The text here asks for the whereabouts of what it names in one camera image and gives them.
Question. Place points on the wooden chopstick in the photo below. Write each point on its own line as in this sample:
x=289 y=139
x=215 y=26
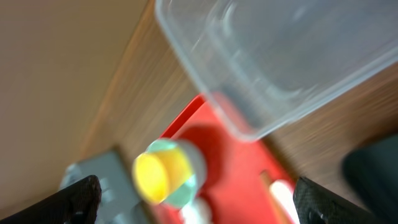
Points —
x=276 y=208

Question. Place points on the small light green saucer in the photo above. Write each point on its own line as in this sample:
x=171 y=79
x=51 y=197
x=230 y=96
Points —
x=185 y=193

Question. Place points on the grey dishwasher rack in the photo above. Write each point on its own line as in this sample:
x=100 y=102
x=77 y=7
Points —
x=120 y=203

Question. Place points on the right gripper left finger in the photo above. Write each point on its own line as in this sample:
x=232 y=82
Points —
x=77 y=203

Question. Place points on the black plastic tray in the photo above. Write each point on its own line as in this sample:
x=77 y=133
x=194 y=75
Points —
x=371 y=171

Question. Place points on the red plastic tray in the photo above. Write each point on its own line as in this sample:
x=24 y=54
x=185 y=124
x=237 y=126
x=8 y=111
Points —
x=233 y=187

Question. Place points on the yellow plastic cup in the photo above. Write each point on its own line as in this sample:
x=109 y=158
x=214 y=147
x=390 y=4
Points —
x=159 y=174

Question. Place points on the clear plastic bin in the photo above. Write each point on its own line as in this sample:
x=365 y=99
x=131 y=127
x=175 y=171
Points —
x=263 y=64

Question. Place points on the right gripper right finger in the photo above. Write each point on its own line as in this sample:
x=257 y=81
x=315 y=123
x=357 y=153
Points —
x=316 y=204

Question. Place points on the white plastic fork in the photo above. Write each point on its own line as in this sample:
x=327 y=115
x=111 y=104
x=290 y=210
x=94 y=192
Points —
x=283 y=193

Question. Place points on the crumpled white napkin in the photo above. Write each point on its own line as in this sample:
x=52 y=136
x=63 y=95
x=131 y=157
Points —
x=196 y=212

